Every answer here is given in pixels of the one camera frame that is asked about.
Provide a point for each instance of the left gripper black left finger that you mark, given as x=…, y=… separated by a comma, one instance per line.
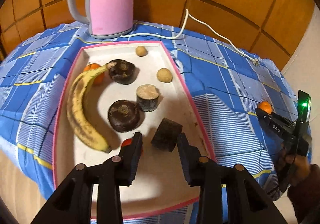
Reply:
x=71, y=202

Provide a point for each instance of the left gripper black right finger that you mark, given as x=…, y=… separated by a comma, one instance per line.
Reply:
x=247, y=202

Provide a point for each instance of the red cherry tomato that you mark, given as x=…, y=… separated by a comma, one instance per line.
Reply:
x=131, y=144

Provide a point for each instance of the small dark water chestnut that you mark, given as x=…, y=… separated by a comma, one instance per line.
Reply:
x=124, y=115

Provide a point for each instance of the spotted yellow banana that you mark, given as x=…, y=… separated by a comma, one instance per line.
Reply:
x=81, y=127

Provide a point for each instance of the large dark water chestnut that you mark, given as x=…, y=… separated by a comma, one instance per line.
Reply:
x=121, y=71

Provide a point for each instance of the small tan round fruit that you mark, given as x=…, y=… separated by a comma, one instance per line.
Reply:
x=141, y=51
x=164, y=75

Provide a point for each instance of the person's right hand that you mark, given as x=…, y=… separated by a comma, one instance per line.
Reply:
x=301, y=166

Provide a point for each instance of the blue checkered tablecloth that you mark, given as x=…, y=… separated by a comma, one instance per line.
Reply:
x=226, y=87

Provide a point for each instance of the pink white shallow box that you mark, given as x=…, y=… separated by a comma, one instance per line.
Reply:
x=159, y=185

